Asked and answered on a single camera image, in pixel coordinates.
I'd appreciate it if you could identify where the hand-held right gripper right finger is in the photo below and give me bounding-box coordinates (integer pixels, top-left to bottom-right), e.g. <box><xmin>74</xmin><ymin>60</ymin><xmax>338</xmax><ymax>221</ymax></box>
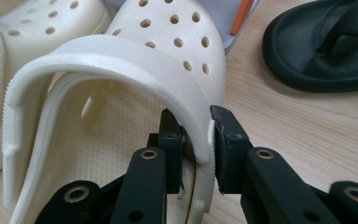
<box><xmin>210</xmin><ymin>105</ymin><xmax>255</xmax><ymax>196</ymax></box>

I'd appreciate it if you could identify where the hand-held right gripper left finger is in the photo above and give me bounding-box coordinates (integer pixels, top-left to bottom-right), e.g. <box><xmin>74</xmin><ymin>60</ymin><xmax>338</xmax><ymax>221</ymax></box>
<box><xmin>147</xmin><ymin>107</ymin><xmax>188</xmax><ymax>196</ymax></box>

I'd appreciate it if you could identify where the cream clog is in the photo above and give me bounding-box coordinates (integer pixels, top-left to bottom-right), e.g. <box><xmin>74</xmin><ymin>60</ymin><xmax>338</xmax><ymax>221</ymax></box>
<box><xmin>1</xmin><ymin>0</ymin><xmax>228</xmax><ymax>224</ymax></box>
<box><xmin>0</xmin><ymin>0</ymin><xmax>118</xmax><ymax>189</ymax></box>

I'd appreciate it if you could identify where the white shoe rack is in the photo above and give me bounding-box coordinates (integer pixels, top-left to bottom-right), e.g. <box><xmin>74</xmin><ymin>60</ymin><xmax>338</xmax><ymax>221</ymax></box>
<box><xmin>103</xmin><ymin>0</ymin><xmax>263</xmax><ymax>56</ymax></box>

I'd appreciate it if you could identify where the black flip-flop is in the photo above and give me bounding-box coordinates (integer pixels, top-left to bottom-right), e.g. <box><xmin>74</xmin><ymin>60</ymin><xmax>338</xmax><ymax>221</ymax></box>
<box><xmin>262</xmin><ymin>0</ymin><xmax>358</xmax><ymax>93</ymax></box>

